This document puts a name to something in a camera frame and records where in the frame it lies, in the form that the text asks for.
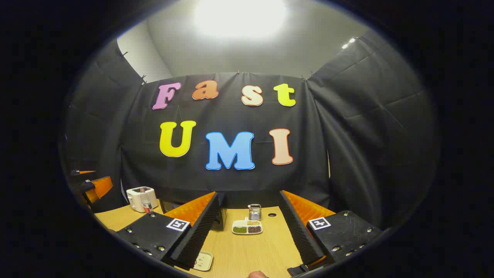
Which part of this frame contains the black electric oven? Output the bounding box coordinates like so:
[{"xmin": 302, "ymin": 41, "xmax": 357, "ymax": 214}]
[{"xmin": 159, "ymin": 193, "xmax": 228, "ymax": 231}]

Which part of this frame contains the clear bottle with red label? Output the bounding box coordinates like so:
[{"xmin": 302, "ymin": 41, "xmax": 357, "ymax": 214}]
[{"xmin": 140, "ymin": 188, "xmax": 153, "ymax": 214}]

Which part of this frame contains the white divided plate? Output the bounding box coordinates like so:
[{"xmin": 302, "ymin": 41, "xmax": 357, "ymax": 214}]
[{"xmin": 232, "ymin": 217, "xmax": 263, "ymax": 235}]

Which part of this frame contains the cream square plate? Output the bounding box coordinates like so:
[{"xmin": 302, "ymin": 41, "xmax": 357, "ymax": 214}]
[{"xmin": 193, "ymin": 251, "xmax": 213, "ymax": 271}]

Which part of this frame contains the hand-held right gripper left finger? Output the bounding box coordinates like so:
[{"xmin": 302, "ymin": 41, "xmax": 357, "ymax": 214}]
[{"xmin": 116, "ymin": 191, "xmax": 228, "ymax": 271}]

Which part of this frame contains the black backdrop cloth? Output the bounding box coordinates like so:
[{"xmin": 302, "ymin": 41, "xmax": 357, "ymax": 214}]
[{"xmin": 64, "ymin": 29, "xmax": 440, "ymax": 232}]

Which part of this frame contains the white toaster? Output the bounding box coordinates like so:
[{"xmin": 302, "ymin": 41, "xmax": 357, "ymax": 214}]
[{"xmin": 126, "ymin": 186, "xmax": 159, "ymax": 213}]

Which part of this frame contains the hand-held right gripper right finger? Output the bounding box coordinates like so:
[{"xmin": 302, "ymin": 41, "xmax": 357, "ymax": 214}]
[{"xmin": 279, "ymin": 190, "xmax": 382, "ymax": 277}]

